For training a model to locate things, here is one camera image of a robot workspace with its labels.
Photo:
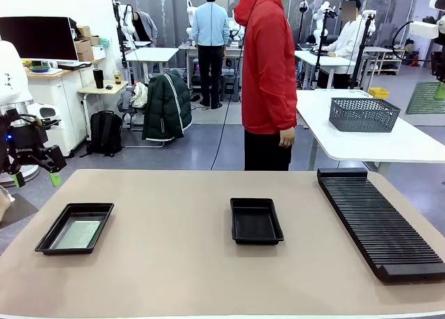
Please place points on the person in red jacket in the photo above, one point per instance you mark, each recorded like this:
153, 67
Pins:
267, 72

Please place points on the green perforated circuit board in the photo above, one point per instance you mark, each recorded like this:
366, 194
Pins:
422, 98
78, 234

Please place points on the grey metal base plate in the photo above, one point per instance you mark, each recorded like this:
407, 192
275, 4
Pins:
21, 208

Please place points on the black camera tripod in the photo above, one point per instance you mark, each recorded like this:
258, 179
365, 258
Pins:
361, 48
321, 44

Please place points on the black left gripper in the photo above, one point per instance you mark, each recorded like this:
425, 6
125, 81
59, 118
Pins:
26, 141

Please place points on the black keyboard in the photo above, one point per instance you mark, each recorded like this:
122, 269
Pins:
74, 66

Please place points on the green bowl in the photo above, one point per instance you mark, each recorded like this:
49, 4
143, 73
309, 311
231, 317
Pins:
39, 68

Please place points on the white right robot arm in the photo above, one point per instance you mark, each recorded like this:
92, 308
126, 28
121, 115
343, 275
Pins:
438, 3

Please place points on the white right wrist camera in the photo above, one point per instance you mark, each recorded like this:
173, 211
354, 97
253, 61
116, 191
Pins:
422, 28

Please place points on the small cardboard box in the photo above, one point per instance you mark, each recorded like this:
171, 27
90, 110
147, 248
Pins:
83, 31

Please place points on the flat cardboard box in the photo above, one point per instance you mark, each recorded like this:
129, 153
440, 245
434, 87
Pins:
85, 56

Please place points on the white desk with metal legs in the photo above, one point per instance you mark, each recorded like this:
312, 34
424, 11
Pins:
153, 53

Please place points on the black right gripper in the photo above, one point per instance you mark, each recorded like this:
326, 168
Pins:
439, 66

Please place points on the white storage box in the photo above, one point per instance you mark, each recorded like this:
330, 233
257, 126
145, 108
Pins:
99, 52

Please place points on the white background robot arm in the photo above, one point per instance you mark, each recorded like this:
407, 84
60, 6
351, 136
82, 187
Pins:
237, 28
321, 11
192, 18
127, 22

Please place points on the wide cardboard box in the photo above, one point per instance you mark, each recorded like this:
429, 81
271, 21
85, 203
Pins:
82, 46

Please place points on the grey step stool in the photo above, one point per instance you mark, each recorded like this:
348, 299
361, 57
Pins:
232, 88

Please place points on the yellow bin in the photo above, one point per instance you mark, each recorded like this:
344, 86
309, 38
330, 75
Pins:
379, 92

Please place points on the person's right forearm red sleeve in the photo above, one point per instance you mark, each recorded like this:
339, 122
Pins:
288, 110

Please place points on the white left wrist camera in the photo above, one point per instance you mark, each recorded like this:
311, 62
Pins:
48, 112

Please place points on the person in white hoodie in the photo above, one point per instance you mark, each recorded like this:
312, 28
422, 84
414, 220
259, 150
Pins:
347, 41

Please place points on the dark green puffer jacket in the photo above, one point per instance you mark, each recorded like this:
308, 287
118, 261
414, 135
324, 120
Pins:
167, 107

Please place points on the man in light blue sweater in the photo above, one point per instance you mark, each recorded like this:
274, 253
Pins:
210, 23

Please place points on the black backpack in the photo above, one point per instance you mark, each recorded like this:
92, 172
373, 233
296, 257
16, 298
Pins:
106, 133

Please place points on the person in grey hoodie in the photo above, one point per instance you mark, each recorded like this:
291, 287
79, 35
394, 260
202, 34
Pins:
145, 27

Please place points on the black plastic ESD tray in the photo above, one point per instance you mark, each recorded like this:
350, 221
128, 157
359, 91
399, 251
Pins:
255, 222
47, 240

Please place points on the long white background desk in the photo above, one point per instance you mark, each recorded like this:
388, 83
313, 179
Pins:
320, 59

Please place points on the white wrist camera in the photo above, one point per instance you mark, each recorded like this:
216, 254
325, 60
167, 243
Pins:
422, 28
48, 112

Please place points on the small wooden side table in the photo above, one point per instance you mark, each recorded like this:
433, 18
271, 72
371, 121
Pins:
111, 89

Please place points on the metal shelf rack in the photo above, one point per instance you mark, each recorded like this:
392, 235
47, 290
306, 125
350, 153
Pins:
391, 60

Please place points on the person's right hand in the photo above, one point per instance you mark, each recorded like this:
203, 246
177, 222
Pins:
287, 138

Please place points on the white cabinet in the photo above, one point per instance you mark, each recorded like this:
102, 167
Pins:
66, 100

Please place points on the grey plastic woven basket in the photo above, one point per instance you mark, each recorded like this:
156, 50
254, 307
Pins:
363, 115

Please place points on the black slotted board rack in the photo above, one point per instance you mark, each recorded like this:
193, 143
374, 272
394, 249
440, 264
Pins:
379, 225

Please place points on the glass cup with drink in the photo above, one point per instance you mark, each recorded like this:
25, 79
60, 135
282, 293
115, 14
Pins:
117, 78

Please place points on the black tumbler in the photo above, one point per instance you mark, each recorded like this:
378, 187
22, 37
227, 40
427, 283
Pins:
98, 78

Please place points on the beige bag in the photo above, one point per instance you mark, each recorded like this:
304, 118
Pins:
139, 95

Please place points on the black computer monitor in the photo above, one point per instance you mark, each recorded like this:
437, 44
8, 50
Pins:
38, 37

